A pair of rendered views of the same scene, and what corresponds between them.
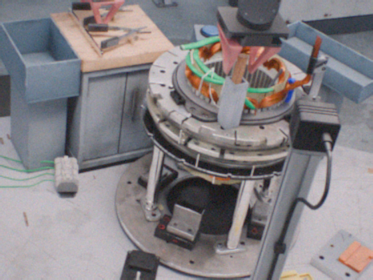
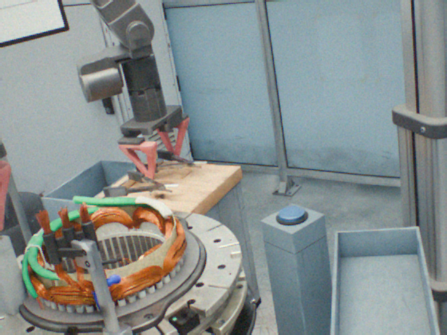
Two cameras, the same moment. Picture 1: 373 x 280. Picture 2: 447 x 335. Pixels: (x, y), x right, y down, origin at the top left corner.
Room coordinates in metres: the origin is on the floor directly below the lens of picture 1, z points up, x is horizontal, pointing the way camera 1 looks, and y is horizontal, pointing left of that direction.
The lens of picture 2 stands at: (1.00, -0.74, 1.49)
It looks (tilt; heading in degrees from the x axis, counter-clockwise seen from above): 22 degrees down; 67
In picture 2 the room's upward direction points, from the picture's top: 10 degrees counter-clockwise
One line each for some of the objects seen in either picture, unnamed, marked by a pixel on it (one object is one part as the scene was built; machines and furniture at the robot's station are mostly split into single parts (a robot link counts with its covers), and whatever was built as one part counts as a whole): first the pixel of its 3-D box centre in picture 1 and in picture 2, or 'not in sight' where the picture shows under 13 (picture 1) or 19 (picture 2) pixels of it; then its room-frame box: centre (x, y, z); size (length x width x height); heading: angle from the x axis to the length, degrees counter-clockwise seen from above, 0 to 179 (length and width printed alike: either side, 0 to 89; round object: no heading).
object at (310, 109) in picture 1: (311, 121); not in sight; (0.64, -0.12, 1.37); 0.06 x 0.04 x 0.04; 7
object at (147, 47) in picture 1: (112, 36); (164, 191); (1.28, 0.20, 1.05); 0.20 x 0.19 x 0.02; 125
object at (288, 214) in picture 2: (211, 30); (291, 213); (1.41, 0.00, 1.04); 0.04 x 0.04 x 0.01
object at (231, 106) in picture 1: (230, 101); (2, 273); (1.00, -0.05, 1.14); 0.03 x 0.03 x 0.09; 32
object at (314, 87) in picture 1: (314, 83); (105, 289); (1.08, -0.19, 1.15); 0.03 x 0.02 x 0.12; 114
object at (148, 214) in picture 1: (150, 208); not in sight; (1.06, 0.05, 0.81); 0.07 x 0.03 x 0.01; 25
